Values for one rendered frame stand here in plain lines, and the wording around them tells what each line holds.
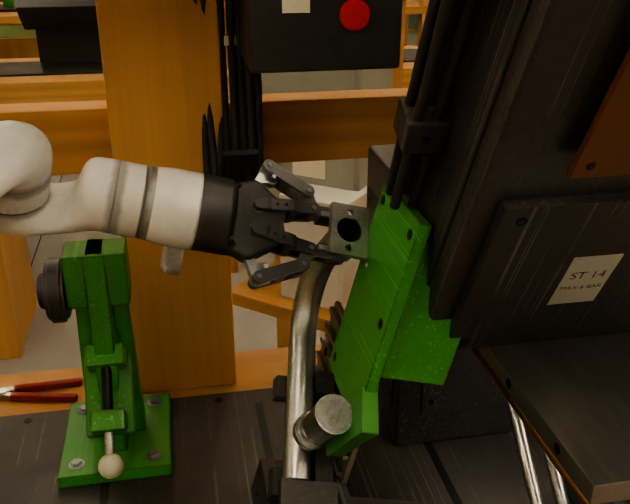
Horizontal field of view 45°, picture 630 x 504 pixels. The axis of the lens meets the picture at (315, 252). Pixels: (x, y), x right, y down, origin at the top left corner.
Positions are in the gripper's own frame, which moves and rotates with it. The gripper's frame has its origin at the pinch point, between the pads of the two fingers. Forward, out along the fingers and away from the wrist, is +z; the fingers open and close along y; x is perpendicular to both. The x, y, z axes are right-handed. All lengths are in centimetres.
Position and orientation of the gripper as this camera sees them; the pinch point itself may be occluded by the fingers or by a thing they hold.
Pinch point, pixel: (333, 236)
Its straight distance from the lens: 77.3
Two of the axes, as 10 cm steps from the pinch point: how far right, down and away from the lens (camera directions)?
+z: 9.5, 1.6, 2.6
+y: 0.6, -9.3, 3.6
